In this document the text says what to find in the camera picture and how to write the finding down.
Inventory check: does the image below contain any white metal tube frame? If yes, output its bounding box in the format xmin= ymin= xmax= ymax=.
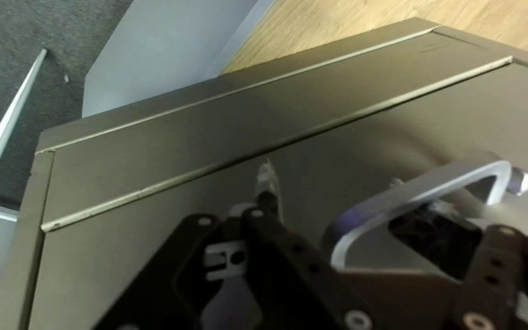
xmin=0 ymin=47 xmax=50 ymax=216

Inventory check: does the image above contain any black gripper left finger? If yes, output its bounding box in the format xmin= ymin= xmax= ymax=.
xmin=92 ymin=203 xmax=463 ymax=330

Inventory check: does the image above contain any beige metal file cabinet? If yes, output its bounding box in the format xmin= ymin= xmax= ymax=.
xmin=0 ymin=16 xmax=528 ymax=330

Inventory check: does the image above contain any beige drawer with label holder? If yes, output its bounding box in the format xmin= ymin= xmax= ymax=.
xmin=28 ymin=56 xmax=528 ymax=330

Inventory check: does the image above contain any gray base cabinet wooden top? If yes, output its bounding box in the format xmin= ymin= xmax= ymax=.
xmin=81 ymin=0 xmax=528 ymax=117

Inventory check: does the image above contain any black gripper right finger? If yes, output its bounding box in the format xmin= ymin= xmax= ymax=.
xmin=391 ymin=207 xmax=528 ymax=330

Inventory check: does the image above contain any silver drawer pull handle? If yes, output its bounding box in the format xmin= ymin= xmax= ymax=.
xmin=323 ymin=159 xmax=528 ymax=276

